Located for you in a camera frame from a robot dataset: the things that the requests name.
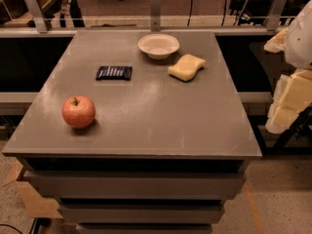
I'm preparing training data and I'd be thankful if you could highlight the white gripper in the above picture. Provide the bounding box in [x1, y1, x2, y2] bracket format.
[264, 0, 312, 134]

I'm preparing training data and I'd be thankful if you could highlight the metal railing frame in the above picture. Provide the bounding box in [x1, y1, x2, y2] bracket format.
[0, 0, 312, 39]

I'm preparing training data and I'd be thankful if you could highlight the yellow sponge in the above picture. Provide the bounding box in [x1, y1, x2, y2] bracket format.
[168, 54, 206, 82]

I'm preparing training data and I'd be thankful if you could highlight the dark blue rxbar wrapper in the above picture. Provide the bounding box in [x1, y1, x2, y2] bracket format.
[96, 65, 133, 80]

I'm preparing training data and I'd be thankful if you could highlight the cardboard box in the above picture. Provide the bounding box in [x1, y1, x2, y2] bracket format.
[2, 159, 62, 219]

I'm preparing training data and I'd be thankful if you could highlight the red apple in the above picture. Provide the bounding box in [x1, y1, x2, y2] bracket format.
[61, 96, 96, 129]

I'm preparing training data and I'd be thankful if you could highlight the grey drawer cabinet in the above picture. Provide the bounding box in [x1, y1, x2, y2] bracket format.
[4, 30, 260, 234]

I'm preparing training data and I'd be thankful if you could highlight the white paper bowl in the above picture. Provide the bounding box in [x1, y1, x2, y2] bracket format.
[137, 34, 179, 59]

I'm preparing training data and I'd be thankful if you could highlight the black cable on floor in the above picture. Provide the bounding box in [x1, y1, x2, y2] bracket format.
[0, 223, 24, 234]

